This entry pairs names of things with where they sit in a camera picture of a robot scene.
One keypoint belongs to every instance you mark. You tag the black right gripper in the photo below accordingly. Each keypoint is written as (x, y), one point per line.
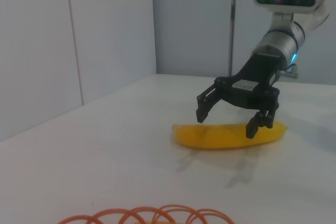
(249, 77)

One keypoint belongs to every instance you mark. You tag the yellow banana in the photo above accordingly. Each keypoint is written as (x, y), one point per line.
(210, 137)

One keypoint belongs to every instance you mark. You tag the grey vertical wall strip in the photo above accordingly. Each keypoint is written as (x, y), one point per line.
(232, 24)

